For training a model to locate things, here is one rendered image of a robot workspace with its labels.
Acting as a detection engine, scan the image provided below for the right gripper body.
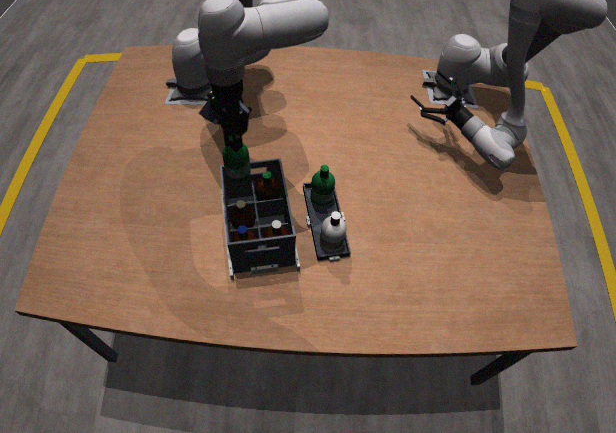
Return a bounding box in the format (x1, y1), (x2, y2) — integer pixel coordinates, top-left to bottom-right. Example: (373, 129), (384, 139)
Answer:
(211, 79), (243, 112)

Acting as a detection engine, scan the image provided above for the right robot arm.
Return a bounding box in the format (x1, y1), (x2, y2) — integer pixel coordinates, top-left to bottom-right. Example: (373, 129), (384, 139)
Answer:
(166, 0), (329, 125)

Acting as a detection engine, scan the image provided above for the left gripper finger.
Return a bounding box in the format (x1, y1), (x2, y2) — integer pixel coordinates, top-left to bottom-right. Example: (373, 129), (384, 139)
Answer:
(410, 95), (449, 125)
(437, 69), (468, 105)

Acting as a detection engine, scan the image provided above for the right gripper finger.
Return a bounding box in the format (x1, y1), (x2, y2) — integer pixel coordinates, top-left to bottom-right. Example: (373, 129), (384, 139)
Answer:
(207, 91), (233, 147)
(226, 100), (252, 152)

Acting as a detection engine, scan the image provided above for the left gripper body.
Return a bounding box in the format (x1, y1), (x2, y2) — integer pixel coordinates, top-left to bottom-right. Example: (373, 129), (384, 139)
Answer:
(445, 102), (474, 130)

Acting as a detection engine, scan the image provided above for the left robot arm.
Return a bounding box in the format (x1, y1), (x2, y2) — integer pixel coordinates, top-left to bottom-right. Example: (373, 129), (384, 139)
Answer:
(423, 0), (607, 170)

